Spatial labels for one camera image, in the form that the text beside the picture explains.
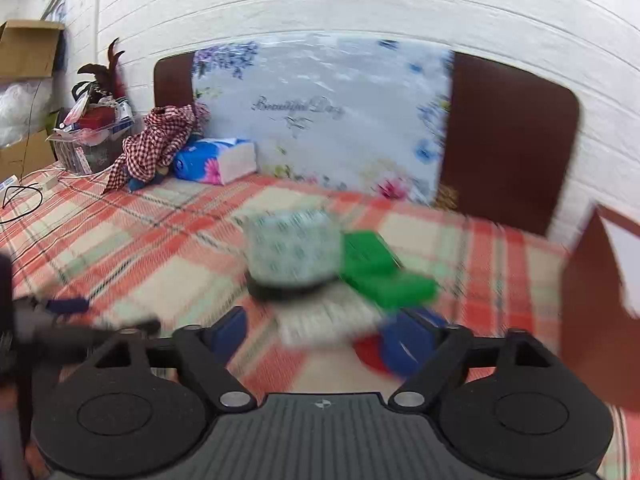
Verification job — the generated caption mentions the red checkered cloth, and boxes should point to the red checkered cloth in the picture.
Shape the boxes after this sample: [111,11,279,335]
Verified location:
[102,101,212,196]

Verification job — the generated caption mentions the plaid blanket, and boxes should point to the plaid blanket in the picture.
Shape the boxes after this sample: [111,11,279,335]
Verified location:
[0,162,632,480]

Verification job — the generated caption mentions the open cardboard box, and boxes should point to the open cardboard box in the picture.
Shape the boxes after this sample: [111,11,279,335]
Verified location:
[0,19,67,81]

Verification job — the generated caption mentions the green box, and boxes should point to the green box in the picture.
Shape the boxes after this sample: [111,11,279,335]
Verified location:
[341,230,402,277]
[347,271,439,310]

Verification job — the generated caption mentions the red round item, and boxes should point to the red round item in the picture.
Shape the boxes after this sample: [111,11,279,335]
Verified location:
[351,334,401,376]

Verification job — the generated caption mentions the blue floral tissue pack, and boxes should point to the blue floral tissue pack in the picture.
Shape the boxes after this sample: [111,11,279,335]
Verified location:
[171,137,258,186]

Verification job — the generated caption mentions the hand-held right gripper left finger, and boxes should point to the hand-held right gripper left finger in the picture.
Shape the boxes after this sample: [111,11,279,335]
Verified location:
[86,306,259,411]

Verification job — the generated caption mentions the brown headboard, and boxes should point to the brown headboard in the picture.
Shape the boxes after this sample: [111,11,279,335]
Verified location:
[152,50,582,239]

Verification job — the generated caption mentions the brown cardboard box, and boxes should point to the brown cardboard box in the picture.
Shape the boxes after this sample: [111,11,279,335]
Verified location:
[0,127,60,181]

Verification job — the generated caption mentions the white plastic bag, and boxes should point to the white plastic bag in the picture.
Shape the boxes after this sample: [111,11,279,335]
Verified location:
[0,77,57,150]

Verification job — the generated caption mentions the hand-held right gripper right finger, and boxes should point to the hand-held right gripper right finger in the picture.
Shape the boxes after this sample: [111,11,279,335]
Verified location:
[387,310,557,411]

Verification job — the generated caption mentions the white grey cloth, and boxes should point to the white grey cloth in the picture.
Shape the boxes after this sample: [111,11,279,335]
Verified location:
[274,294,388,348]

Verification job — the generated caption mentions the basket of small goods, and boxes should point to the basket of small goods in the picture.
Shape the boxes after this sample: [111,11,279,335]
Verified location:
[46,91,146,177]

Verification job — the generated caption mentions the dark red feather decoration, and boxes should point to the dark red feather decoration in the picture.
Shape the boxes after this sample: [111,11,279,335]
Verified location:
[71,37,129,103]

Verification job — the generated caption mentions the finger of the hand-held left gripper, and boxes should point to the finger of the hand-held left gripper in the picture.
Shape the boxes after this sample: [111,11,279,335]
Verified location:
[20,314,162,351]
[14,296,92,317]

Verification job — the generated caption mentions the black cable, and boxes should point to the black cable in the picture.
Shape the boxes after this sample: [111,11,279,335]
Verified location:
[1,184,45,222]

